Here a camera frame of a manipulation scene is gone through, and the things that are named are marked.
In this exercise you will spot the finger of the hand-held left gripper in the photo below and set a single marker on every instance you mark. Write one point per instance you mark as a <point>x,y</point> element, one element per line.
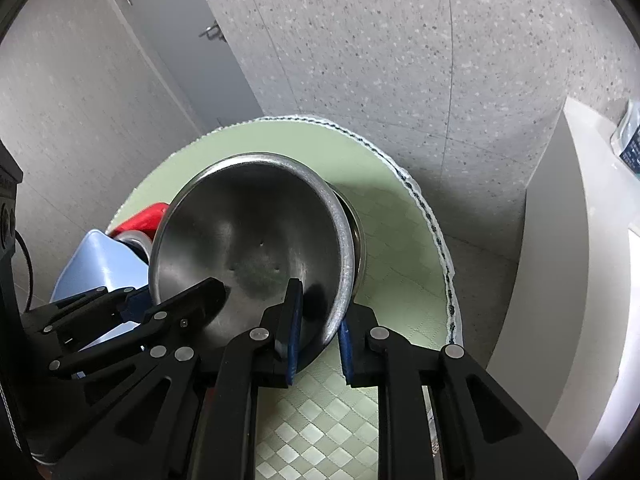
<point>85,306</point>
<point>187,305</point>

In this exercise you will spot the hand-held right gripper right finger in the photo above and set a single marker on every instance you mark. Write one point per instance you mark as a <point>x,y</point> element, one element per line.
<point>346,352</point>

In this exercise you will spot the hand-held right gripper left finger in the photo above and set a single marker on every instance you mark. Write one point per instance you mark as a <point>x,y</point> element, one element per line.
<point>294,330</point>

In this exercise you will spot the blue square plate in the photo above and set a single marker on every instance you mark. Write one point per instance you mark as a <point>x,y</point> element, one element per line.
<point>95,265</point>

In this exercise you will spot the red plastic basin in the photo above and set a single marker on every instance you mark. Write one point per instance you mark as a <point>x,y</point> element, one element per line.
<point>145,217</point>

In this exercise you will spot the small steel bowl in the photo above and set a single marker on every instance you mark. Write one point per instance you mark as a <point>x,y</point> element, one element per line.
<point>137,241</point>
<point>250,230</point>
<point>361,250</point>

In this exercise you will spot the green checkered table mat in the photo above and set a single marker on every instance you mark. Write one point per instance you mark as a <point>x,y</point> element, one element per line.
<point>395,270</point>

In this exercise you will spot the white sink counter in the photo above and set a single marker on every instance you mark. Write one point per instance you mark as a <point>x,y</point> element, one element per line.
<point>565,260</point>

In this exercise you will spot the grey door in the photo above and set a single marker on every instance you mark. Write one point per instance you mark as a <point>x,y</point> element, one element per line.
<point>190,35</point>

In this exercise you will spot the blue tissue packet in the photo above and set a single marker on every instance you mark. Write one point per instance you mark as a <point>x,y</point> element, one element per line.
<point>629,135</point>

